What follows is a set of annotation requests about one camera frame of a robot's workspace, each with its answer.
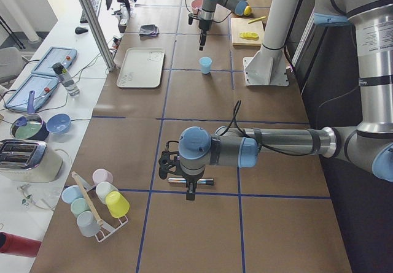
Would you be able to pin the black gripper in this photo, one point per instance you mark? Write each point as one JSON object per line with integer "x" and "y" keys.
{"x": 192, "y": 180}
{"x": 203, "y": 24}

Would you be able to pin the saucepan with blue handle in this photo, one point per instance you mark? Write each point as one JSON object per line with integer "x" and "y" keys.
{"x": 30, "y": 126}

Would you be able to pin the yellow cup on rack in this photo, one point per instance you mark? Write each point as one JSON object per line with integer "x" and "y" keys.
{"x": 117, "y": 204}

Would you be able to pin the grey folded cloth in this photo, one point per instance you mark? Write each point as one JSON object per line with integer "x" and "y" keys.
{"x": 150, "y": 30}

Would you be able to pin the blue teach pendant far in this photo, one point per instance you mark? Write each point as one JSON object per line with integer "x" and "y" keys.
{"x": 63, "y": 55}

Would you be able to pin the cream toaster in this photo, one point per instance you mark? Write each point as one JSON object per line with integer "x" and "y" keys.
{"x": 30, "y": 161}

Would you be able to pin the grey cup on rack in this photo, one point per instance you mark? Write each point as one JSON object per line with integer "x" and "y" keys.
{"x": 87, "y": 224}

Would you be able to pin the green cup on rack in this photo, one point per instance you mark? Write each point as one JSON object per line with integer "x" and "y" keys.
{"x": 79, "y": 206}

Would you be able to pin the yellow lemon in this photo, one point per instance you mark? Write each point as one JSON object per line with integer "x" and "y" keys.
{"x": 247, "y": 11}

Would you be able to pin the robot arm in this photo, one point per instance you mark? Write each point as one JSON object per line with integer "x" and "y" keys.
{"x": 368, "y": 145}
{"x": 235, "y": 6}

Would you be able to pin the black computer mouse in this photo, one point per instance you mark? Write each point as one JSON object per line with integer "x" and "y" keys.
{"x": 80, "y": 30}

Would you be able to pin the aluminium frame post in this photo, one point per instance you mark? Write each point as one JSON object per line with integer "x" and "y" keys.
{"x": 98, "y": 34}

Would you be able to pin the pink bowl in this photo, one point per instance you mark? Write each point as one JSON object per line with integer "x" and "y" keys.
{"x": 196, "y": 6}

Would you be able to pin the metal muddler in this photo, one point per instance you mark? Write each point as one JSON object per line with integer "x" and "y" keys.
{"x": 207, "y": 181}

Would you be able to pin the clear water bottle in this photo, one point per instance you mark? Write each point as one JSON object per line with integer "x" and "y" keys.
{"x": 65, "y": 78}

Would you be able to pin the lemon slices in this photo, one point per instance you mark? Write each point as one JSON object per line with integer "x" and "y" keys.
{"x": 249, "y": 35}

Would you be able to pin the blue bowl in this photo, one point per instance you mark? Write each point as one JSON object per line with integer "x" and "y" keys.
{"x": 59, "y": 123}

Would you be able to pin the blue cup on rack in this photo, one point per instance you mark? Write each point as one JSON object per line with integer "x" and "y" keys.
{"x": 71, "y": 193}

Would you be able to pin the white wire cup rack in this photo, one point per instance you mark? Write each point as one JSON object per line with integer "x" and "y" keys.
{"x": 107, "y": 229}

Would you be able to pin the blue plastic cup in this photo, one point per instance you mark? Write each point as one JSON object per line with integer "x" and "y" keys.
{"x": 205, "y": 64}

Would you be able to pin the pink cup on rack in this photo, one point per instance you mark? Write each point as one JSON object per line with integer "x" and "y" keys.
{"x": 102, "y": 175}

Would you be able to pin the white cup on rack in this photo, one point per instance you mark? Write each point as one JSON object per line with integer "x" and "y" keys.
{"x": 103, "y": 189}

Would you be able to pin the red bottle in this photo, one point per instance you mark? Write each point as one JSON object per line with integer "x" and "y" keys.
{"x": 19, "y": 246}

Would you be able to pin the cream bear tray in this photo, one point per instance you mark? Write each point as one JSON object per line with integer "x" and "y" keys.
{"x": 141, "y": 68}

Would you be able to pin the yellow plastic knife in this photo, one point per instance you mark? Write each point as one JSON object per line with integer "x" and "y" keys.
{"x": 256, "y": 19}

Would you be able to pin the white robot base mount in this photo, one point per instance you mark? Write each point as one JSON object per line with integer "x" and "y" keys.
{"x": 266, "y": 73}

